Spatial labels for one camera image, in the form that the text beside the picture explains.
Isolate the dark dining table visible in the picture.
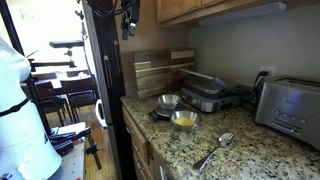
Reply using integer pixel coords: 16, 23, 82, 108
21, 70, 96, 92

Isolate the black clamp with orange handle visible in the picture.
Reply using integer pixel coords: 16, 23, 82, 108
49, 127, 93, 157

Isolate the white wall outlet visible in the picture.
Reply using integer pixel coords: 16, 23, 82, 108
259, 65, 277, 78

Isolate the black kitchen scale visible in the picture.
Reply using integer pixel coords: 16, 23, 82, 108
148, 103, 188, 122

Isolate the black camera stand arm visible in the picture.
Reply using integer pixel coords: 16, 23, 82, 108
28, 40, 85, 73

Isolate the dark wooden dining chair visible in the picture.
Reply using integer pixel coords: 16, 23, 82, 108
59, 78, 98, 123
34, 81, 68, 127

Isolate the black power cord plug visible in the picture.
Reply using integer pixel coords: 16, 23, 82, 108
253, 70, 270, 92

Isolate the silver metal spoon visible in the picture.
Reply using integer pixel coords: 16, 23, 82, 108
192, 132, 235, 172

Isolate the black refrigerator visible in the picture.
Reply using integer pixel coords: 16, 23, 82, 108
81, 0, 138, 180

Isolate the stainless steel panini grill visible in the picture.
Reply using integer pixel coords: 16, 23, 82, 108
179, 68, 242, 113

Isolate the stainless steel dishwasher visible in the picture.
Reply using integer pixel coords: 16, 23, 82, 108
153, 156, 175, 180

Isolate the steel bowl on scale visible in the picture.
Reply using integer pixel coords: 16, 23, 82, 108
157, 93, 182, 111

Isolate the steel bowl with yellow powder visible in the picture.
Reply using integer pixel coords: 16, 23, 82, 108
169, 110, 202, 133

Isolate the stainless steel toaster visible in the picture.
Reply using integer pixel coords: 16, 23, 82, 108
254, 75, 320, 151

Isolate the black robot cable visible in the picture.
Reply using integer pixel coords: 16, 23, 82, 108
84, 0, 138, 18

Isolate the white perforated robot table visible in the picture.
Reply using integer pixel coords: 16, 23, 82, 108
48, 121, 88, 180

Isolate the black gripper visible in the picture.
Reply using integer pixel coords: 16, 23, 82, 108
119, 0, 141, 41

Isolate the patchwork wooden cutting board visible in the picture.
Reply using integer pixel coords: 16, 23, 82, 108
133, 60, 196, 100

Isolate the wooden upper cabinet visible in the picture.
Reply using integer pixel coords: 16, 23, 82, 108
155, 0, 320, 28

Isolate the wooden lower drawer cabinet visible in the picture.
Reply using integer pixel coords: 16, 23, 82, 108
121, 104, 158, 180

